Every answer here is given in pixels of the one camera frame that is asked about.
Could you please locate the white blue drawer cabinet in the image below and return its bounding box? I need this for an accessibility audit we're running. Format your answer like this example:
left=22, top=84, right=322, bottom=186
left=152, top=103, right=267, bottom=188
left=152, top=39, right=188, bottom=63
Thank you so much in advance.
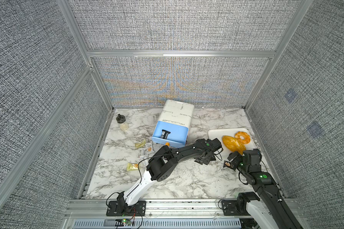
left=151, top=100, right=195, bottom=148

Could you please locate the black cookie packet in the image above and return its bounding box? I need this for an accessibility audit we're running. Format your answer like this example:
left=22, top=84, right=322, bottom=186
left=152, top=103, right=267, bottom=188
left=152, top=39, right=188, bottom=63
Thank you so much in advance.
left=161, top=130, right=171, bottom=139

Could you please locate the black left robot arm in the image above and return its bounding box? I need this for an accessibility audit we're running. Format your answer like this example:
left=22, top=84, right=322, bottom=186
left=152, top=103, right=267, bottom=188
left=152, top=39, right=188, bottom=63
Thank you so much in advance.
left=117, top=138, right=222, bottom=208

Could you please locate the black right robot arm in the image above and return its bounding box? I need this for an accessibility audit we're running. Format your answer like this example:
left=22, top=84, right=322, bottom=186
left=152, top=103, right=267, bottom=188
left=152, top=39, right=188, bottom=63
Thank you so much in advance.
left=221, top=149, right=303, bottom=229

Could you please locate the yellow bread loaf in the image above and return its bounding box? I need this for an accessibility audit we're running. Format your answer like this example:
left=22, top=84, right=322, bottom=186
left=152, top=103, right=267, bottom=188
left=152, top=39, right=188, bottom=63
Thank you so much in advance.
left=222, top=135, right=246, bottom=155

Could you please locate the orange glazed donut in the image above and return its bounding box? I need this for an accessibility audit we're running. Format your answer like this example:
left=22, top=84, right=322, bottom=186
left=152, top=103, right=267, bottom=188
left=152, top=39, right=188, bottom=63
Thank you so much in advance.
left=235, top=131, right=251, bottom=145

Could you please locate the white rectangular tray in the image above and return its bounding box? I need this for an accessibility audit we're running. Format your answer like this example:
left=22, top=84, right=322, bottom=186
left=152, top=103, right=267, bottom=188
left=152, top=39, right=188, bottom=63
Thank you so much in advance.
left=208, top=128, right=257, bottom=159

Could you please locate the white cookie packet orange picture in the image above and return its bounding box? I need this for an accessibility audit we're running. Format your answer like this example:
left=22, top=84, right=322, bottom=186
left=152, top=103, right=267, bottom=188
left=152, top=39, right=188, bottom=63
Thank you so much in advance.
left=145, top=143, right=154, bottom=153

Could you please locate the white cookie packet lower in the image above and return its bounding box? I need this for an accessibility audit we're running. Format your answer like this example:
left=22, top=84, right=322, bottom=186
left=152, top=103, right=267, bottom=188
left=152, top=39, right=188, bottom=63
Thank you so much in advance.
left=138, top=148, right=149, bottom=160

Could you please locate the yellow cookie packet near jar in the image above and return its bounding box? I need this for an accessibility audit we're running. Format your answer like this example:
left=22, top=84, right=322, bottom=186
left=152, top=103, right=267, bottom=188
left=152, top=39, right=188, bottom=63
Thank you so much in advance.
left=134, top=139, right=146, bottom=149

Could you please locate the yellow cookie packet left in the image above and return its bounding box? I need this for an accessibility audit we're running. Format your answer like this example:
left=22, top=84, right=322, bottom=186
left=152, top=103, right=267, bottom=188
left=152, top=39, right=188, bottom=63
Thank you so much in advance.
left=127, top=162, right=139, bottom=172

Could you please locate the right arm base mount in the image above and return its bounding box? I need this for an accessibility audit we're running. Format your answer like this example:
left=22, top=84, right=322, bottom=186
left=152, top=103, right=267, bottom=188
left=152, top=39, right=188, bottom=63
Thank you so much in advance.
left=218, top=192, right=260, bottom=216

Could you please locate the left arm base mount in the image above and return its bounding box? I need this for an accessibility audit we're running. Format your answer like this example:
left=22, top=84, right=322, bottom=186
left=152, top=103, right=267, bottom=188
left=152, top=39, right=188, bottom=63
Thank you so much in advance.
left=106, top=192, right=146, bottom=217

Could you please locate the aluminium front rail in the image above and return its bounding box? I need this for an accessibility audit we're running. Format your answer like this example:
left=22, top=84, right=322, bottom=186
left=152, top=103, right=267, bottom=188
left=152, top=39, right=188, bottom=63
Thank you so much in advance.
left=61, top=198, right=304, bottom=229

